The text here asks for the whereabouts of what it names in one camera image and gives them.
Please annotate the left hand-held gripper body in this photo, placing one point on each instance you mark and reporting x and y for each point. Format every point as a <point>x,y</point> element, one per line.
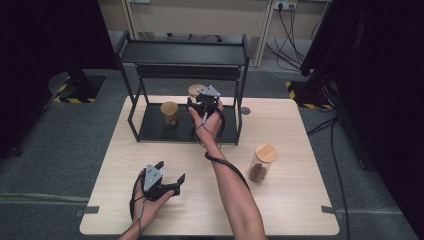
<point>151,178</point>

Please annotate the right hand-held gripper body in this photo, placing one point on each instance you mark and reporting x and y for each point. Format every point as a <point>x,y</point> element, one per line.
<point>209,91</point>

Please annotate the tall glass jar wooden lid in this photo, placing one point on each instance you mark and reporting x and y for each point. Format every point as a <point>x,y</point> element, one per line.
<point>194,89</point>

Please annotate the short glass jar wooden lid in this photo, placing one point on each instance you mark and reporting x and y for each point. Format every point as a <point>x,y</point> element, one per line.
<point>169,108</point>

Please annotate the black metal shelf rack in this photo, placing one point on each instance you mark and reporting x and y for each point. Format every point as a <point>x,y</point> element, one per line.
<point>183,53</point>

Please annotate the glass jar grooved wooden lid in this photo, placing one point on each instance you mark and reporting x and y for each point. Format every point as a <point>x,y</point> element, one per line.
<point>266,153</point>

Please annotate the person's right hand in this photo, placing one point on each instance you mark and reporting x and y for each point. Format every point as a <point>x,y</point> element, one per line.
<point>211,125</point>

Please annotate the person's left hand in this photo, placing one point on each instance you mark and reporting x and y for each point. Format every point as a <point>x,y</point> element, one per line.
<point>150,208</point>

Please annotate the round grey table grommet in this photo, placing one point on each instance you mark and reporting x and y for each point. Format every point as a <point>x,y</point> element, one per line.
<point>245,110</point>

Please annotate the grey tape strip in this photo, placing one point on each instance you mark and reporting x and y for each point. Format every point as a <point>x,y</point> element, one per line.
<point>331,211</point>
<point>88,210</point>

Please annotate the black yellow striped stand base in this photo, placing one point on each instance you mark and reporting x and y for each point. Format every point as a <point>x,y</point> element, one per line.
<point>80,90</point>
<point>310,96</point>

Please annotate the dark curtain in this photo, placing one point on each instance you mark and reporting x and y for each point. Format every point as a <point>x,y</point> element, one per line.
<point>383,83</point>
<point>40,66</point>

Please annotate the white metal post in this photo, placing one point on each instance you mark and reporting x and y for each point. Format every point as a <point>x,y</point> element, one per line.
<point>265,33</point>
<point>129,18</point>

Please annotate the white wall power outlet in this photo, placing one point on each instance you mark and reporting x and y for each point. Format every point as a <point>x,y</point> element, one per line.
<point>285,4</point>

